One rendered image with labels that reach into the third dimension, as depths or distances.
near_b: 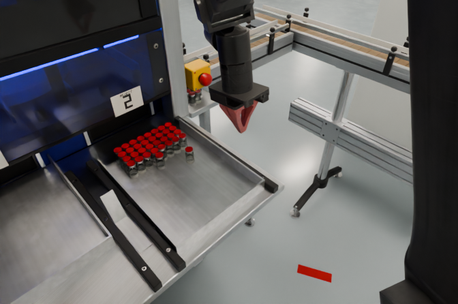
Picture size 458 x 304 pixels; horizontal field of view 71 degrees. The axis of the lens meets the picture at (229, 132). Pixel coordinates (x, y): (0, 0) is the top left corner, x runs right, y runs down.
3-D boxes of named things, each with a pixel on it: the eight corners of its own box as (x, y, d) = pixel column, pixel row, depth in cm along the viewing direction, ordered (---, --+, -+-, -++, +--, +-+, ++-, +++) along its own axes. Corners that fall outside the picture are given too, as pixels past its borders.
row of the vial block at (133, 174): (128, 175, 82) (125, 162, 80) (184, 144, 92) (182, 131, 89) (132, 180, 81) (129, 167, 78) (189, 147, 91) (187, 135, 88)
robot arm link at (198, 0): (196, -2, 48) (249, -17, 49) (181, -12, 57) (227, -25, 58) (214, 71, 55) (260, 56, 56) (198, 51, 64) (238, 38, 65)
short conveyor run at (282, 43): (174, 112, 111) (168, 71, 101) (148, 95, 120) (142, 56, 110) (294, 52, 148) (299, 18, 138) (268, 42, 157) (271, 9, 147)
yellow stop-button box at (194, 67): (180, 83, 103) (177, 63, 99) (197, 76, 107) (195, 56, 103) (194, 92, 99) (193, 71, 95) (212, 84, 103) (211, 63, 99)
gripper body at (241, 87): (232, 83, 66) (228, 48, 61) (270, 96, 59) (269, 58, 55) (208, 95, 62) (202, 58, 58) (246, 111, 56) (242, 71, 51)
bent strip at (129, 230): (105, 213, 74) (99, 196, 70) (118, 206, 75) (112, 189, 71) (140, 253, 66) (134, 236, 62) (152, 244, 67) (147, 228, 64)
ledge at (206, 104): (166, 101, 113) (165, 97, 112) (195, 88, 120) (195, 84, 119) (191, 118, 105) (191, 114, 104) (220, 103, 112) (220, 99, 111)
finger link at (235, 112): (237, 117, 70) (233, 77, 65) (262, 128, 65) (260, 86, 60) (214, 131, 66) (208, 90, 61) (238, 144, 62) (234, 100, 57)
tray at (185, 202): (101, 169, 84) (97, 159, 82) (180, 127, 98) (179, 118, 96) (178, 256, 65) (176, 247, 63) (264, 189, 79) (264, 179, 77)
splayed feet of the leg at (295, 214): (285, 213, 180) (288, 197, 171) (334, 169, 207) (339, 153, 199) (297, 222, 176) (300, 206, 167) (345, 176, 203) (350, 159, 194)
